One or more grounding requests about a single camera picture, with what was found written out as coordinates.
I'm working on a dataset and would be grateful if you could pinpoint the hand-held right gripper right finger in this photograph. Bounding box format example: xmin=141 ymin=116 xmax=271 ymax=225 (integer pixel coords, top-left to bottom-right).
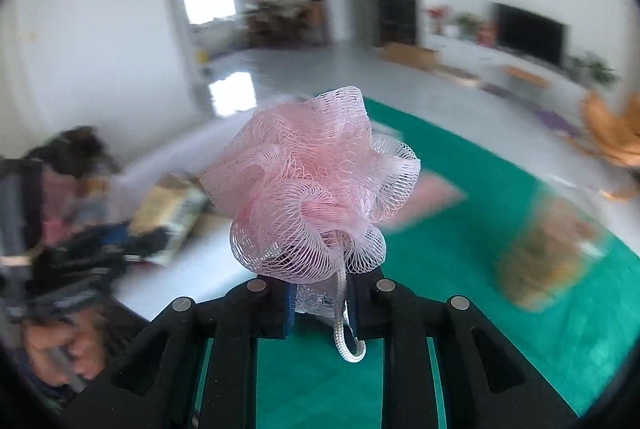
xmin=347 ymin=278 xmax=581 ymax=429

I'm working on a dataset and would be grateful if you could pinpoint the large potted plant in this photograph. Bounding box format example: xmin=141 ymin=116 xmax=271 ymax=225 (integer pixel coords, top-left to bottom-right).
xmin=570 ymin=52 xmax=618 ymax=85

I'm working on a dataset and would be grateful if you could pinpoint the white storage box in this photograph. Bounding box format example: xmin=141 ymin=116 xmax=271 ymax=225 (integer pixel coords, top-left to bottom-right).
xmin=107 ymin=106 xmax=296 ymax=325

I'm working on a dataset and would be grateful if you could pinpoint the black television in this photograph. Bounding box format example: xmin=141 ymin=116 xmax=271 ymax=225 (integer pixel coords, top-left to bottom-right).
xmin=492 ymin=2 xmax=571 ymax=67

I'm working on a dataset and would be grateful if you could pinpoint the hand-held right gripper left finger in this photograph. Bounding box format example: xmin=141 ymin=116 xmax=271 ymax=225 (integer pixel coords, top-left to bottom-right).
xmin=60 ymin=279 xmax=293 ymax=429

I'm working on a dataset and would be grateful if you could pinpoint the pink plastic packet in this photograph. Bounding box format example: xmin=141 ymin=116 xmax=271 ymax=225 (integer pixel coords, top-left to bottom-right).
xmin=387 ymin=172 xmax=468 ymax=232

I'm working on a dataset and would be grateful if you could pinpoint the white low cabinet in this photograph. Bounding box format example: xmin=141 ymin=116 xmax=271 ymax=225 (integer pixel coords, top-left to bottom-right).
xmin=425 ymin=32 xmax=601 ymax=85

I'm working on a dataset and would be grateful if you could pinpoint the orange lounge chair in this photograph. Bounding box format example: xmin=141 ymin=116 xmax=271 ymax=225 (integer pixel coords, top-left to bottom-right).
xmin=582 ymin=92 xmax=640 ymax=167

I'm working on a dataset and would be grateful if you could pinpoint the person's left hand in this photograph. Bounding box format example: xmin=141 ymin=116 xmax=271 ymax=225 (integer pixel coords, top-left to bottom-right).
xmin=25 ymin=306 xmax=108 ymax=382

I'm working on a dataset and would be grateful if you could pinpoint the red flower vase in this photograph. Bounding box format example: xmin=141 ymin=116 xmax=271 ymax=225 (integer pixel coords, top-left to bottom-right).
xmin=425 ymin=6 xmax=453 ymax=35

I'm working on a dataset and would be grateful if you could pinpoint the clear plastic snack jar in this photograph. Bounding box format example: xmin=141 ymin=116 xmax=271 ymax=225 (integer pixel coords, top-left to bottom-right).
xmin=492 ymin=189 xmax=613 ymax=312

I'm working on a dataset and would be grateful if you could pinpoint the pink mesh bath loofah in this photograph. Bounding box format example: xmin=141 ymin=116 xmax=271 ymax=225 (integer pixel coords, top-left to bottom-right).
xmin=200 ymin=86 xmax=422 ymax=364

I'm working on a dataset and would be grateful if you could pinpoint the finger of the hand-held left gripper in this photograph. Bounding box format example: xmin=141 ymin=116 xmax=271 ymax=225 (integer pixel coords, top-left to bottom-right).
xmin=97 ymin=226 xmax=171 ymax=262

